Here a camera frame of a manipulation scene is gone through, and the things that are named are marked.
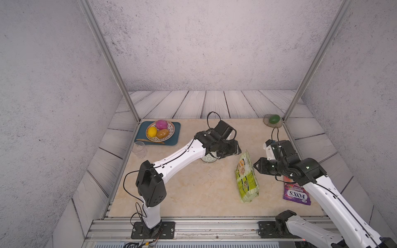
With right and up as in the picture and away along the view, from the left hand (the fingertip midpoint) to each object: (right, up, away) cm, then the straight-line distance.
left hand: (242, 154), depth 74 cm
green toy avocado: (+35, +20, +43) cm, 59 cm away
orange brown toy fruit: (-46, +9, +33) cm, 57 cm away
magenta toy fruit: (-48, +15, +36) cm, 62 cm away
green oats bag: (+3, -13, +3) cm, 14 cm away
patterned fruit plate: (-42, +13, +40) cm, 60 cm away
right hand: (+6, -5, -3) cm, 8 cm away
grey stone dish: (+30, +18, +45) cm, 57 cm away
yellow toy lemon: (-54, +10, +33) cm, 64 cm away
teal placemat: (-37, +5, +31) cm, 49 cm away
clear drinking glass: (-60, -1, +27) cm, 66 cm away
